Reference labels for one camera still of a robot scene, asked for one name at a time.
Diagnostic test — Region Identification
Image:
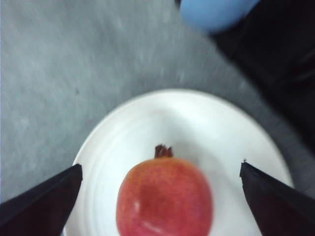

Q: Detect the blue plate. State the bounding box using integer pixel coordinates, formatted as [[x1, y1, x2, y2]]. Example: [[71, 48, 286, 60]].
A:
[[180, 0, 260, 33]]

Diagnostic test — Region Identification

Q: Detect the white plate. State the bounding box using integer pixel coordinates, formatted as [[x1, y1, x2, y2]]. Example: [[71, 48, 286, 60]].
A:
[[64, 89, 293, 236]]

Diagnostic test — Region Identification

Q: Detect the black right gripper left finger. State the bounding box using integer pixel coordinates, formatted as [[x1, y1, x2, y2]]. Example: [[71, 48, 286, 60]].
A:
[[0, 164, 83, 236]]

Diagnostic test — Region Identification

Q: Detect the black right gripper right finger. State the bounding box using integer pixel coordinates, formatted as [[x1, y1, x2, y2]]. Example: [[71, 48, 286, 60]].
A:
[[240, 160, 315, 236]]

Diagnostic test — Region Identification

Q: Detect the red pomegranate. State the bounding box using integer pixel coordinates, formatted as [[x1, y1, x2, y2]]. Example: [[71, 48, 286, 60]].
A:
[[117, 145, 213, 236]]

